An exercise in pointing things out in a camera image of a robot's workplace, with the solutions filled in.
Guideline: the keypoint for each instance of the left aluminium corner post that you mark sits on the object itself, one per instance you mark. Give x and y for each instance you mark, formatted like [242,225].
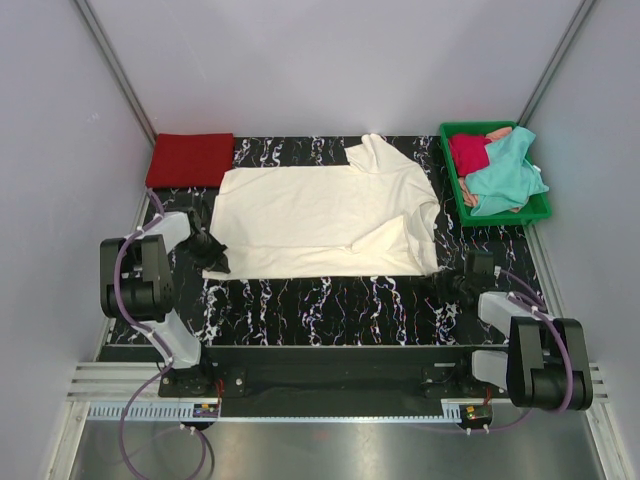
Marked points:
[106,50]

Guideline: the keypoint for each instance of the grey slotted cable duct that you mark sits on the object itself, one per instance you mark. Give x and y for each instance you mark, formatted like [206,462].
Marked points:
[445,412]

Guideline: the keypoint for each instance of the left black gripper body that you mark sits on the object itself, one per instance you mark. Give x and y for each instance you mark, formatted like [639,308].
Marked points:
[203,249]

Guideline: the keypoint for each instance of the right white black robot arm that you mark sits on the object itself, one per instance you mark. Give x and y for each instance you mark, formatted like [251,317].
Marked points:
[545,365]

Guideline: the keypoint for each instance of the right aluminium corner post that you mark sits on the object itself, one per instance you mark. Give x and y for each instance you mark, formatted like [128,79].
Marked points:
[573,29]

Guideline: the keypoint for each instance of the aluminium corner post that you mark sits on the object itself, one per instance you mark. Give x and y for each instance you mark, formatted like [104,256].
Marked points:
[573,29]
[106,50]

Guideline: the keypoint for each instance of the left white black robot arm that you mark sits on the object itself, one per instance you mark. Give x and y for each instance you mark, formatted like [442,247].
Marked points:
[136,285]

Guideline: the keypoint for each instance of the folded red t shirt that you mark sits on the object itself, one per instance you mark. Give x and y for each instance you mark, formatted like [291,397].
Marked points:
[183,161]

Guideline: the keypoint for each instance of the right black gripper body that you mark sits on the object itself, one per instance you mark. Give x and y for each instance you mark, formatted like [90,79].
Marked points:
[449,285]

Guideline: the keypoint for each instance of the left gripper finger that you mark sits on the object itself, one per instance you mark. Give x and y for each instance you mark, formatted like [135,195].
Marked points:
[219,265]
[219,248]

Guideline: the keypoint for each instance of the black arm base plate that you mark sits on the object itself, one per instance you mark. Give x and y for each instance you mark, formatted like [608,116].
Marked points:
[359,379]

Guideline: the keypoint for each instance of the teal t shirt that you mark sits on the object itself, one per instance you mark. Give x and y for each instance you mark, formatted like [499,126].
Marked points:
[510,180]

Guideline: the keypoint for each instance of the salmon pink t shirt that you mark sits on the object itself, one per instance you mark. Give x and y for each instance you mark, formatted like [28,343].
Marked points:
[470,199]

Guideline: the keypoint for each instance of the magenta t shirt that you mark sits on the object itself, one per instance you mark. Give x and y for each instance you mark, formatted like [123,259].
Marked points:
[469,153]

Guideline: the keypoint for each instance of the cream white t shirt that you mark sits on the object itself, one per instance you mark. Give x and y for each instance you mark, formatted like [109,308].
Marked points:
[373,216]

